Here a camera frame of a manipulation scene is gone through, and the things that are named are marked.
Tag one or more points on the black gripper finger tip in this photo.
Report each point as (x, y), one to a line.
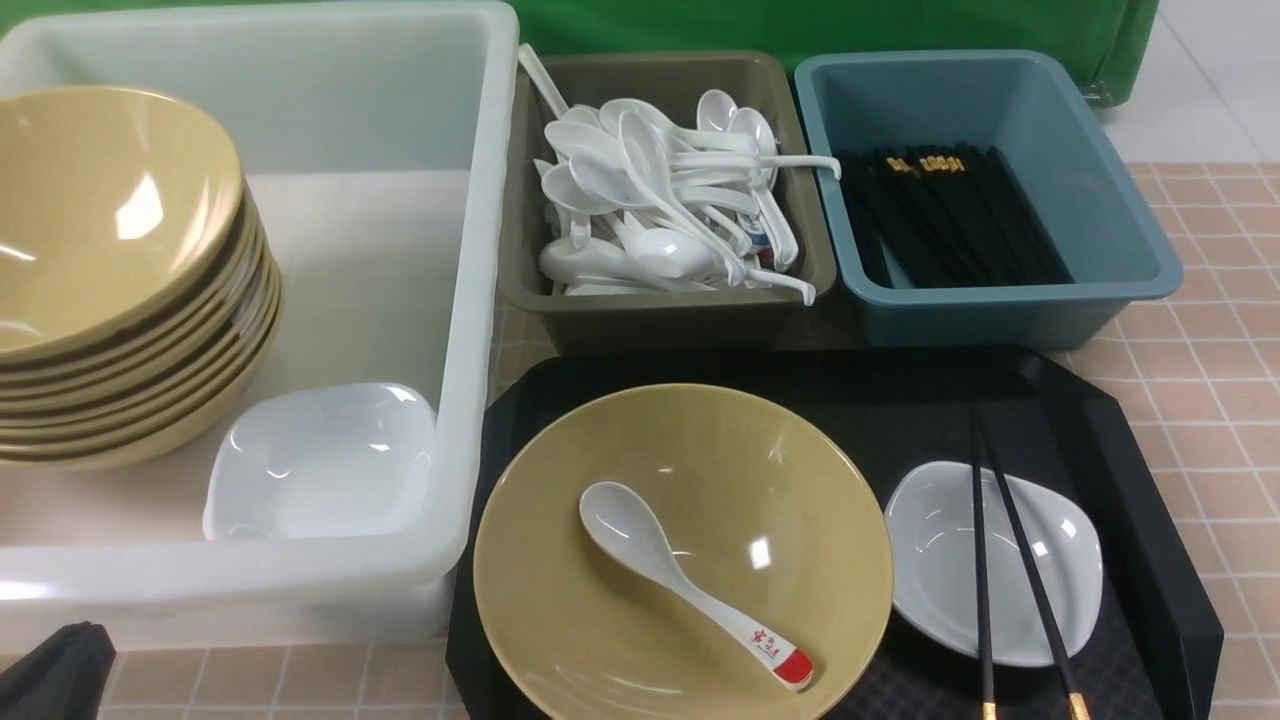
(63, 678)

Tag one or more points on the white spoon red handle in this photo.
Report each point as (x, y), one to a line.
(624, 527)

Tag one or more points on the yellow noodle bowl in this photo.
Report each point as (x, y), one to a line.
(762, 510)

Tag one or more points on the white square dish in tub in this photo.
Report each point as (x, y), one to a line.
(330, 462)

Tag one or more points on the stack of yellow bowls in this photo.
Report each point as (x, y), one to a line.
(140, 295)

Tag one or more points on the pile of white spoons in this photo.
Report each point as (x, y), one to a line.
(643, 200)

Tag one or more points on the olive plastic spoon bin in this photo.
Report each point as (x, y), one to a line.
(646, 321)

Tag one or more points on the pile of black chopsticks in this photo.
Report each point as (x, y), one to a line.
(934, 217)

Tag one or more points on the blue plastic chopstick bin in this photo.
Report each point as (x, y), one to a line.
(1025, 104)

